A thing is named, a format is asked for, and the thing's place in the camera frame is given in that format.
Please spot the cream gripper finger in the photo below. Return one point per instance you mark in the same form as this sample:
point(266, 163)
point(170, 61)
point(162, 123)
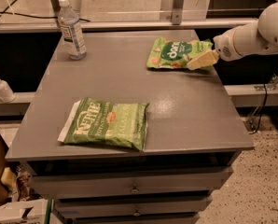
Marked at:
point(204, 59)

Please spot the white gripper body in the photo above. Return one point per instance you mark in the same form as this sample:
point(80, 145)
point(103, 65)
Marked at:
point(223, 48)

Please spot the green rice chip bag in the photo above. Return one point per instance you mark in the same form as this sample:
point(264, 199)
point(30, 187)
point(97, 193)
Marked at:
point(172, 54)

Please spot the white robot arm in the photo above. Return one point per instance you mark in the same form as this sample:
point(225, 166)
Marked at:
point(260, 38)

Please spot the green Kettle chips bag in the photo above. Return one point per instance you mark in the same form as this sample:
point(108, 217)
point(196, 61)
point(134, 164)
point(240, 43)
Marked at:
point(106, 123)

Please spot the clear plastic water bottle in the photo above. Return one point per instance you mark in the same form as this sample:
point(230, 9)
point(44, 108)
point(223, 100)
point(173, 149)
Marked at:
point(71, 31)

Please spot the white pump dispenser bottle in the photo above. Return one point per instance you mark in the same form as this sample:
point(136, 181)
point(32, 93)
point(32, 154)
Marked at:
point(6, 93)

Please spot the grey drawer cabinet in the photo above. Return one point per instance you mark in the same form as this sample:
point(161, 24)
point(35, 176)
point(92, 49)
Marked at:
point(193, 136)

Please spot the white cardboard box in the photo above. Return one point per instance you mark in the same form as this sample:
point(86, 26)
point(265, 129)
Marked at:
point(29, 212)

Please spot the metal frame post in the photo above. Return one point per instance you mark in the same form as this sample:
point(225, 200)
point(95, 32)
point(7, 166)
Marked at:
point(177, 12)

